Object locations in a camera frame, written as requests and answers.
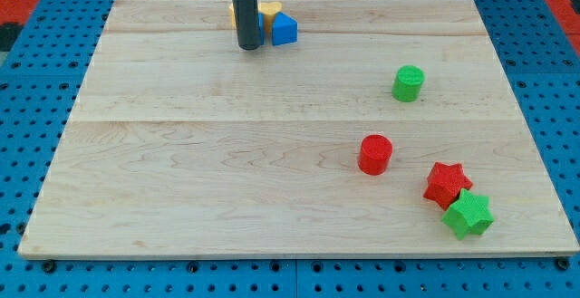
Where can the blue triangle block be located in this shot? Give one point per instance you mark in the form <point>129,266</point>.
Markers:
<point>284,29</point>

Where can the red star block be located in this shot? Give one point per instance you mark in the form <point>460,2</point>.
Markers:
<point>445,182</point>

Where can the blue cube block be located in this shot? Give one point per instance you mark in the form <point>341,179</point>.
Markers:
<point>261,29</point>

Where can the green star block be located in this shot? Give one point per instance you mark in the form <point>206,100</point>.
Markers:
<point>468,215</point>

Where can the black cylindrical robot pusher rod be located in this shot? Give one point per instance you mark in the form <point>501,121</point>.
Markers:
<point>247,24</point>

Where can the light wooden board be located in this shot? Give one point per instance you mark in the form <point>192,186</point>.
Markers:
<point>182,146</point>

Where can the green cylinder block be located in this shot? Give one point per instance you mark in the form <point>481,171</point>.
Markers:
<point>407,83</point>

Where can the red cylinder block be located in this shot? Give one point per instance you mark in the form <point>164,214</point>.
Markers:
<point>375,154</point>

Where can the yellow heart block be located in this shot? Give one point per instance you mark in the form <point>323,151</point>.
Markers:
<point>269,11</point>

